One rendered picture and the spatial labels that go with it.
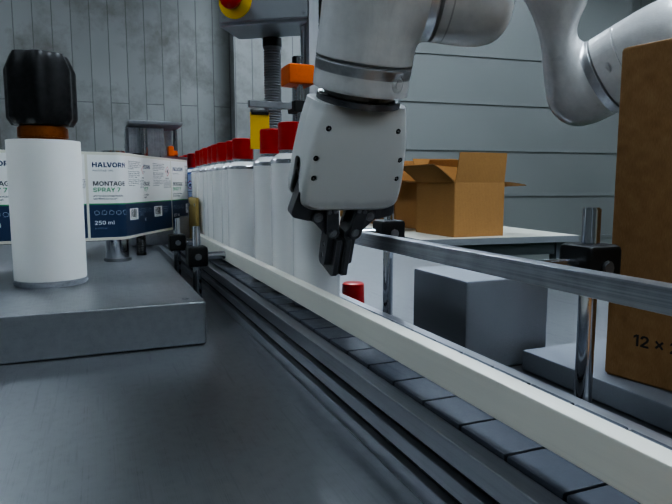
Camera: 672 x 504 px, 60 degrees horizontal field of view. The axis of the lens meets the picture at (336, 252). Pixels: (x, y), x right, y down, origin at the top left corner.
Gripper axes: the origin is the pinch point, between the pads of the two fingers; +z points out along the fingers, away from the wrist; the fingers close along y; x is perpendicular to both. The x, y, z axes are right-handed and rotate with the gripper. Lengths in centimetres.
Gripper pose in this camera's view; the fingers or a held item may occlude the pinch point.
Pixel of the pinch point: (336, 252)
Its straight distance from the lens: 57.7
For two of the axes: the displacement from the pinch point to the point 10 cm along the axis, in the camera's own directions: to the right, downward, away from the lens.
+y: -9.2, 0.4, -3.8
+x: 3.6, 4.4, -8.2
